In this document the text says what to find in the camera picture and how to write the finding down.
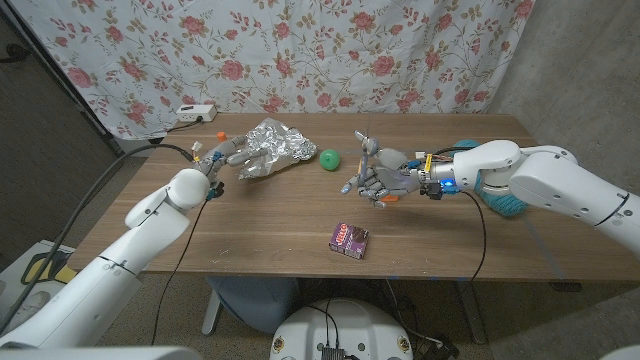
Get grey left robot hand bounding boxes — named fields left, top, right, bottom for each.
left=192, top=134, right=274, bottom=201

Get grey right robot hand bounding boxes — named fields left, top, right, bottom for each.
left=341, top=130, right=437, bottom=209

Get orange grey handled scissors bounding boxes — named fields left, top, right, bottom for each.
left=357, top=113, right=381, bottom=176

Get aluminum foil sheet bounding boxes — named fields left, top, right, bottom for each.
left=238, top=118, right=319, bottom=180

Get green ball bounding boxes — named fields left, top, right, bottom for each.
left=319, top=149, right=342, bottom=172

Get purple pudding mix box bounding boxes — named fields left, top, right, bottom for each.
left=328, top=222, right=371, bottom=261

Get white power strip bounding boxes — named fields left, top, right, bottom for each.
left=175, top=103, right=218, bottom=124

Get teal yarn skein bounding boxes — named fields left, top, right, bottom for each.
left=452, top=139, right=531, bottom=217

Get floral print curtain backdrop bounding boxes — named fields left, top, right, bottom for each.
left=9, top=0, right=536, bottom=141

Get blue grey chair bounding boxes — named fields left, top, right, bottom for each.
left=202, top=275, right=301, bottom=335

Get grey table leg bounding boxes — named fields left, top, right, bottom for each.
left=453, top=279, right=487, bottom=346

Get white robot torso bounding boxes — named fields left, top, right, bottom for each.
left=268, top=298, right=415, bottom=360

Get black power adapter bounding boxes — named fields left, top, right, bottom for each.
left=423, top=338, right=460, bottom=360

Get black backdrop stand pole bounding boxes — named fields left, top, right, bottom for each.
left=0, top=4, right=126, bottom=161

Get yellow black foot pedal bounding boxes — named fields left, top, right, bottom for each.
left=19, top=251, right=76, bottom=287

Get white floor board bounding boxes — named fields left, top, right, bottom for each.
left=0, top=239, right=81, bottom=321

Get white sneaker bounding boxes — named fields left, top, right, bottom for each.
left=9, top=291, right=51, bottom=321

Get black power strip cord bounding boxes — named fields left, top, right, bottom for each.
left=167, top=117, right=204, bottom=134

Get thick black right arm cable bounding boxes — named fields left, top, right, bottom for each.
left=432, top=145, right=471, bottom=157

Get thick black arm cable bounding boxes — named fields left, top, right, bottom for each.
left=432, top=145, right=471, bottom=157
left=0, top=143, right=196, bottom=336

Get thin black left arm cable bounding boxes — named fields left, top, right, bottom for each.
left=149, top=197, right=211, bottom=346

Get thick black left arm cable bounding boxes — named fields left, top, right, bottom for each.
left=0, top=143, right=196, bottom=336

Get black torso cable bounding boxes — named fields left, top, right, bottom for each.
left=303, top=298, right=342, bottom=347

